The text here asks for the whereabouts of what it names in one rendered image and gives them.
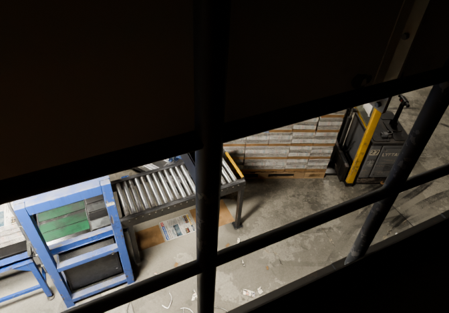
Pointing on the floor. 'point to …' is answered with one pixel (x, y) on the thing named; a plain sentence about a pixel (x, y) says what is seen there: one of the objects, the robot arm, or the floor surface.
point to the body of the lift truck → (375, 148)
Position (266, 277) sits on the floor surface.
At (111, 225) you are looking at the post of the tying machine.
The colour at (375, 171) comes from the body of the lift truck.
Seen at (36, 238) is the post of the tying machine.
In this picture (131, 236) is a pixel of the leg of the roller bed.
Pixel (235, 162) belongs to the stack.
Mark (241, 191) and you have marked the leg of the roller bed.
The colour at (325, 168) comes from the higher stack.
